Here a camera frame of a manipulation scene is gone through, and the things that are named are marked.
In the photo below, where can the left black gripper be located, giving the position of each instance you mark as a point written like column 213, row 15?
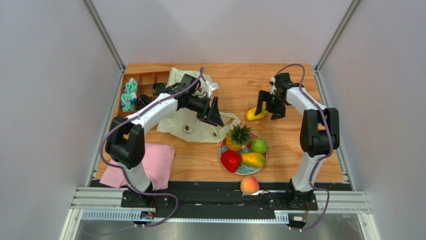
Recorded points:
column 214, row 116

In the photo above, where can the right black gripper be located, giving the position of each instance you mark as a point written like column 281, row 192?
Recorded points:
column 272, row 101

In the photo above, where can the fake yellow lemon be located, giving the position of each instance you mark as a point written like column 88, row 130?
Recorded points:
column 252, row 116

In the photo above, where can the fake pineapple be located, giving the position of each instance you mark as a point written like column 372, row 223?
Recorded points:
column 238, row 137

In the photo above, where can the avocado print plastic bag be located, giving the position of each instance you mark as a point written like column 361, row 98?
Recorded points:
column 184, row 123

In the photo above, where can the green custard apple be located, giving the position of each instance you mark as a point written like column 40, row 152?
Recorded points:
column 259, row 145

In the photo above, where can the fake red apple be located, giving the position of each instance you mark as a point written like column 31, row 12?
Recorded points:
column 231, row 160

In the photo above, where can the fake papaya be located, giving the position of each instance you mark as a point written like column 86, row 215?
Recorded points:
column 253, row 159

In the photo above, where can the fake peach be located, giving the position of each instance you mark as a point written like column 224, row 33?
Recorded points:
column 249, row 185

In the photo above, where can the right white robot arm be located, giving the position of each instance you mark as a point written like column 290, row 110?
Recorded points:
column 320, row 126

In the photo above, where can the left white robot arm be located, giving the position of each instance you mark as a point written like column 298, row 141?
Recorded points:
column 125, row 141

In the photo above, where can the dark rolled sock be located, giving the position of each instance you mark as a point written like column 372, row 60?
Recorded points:
column 158, row 87

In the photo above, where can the pink folded cloth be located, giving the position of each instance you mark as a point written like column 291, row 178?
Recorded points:
column 157, row 163

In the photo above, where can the black rolled sock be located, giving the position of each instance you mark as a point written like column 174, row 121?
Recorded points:
column 142, row 101

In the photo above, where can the wooden divider tray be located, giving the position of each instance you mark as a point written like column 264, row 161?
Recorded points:
column 145, row 83

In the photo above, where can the teal rolled sock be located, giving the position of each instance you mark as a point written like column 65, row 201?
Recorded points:
column 131, row 86
column 128, row 101

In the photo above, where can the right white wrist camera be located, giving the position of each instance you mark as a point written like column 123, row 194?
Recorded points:
column 273, row 86

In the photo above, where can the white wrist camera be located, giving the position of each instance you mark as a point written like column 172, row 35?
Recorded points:
column 273, row 86
column 212, row 87

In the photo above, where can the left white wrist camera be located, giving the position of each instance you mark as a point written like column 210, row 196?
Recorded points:
column 212, row 87

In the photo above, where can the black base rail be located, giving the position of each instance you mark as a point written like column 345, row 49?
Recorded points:
column 219, row 200

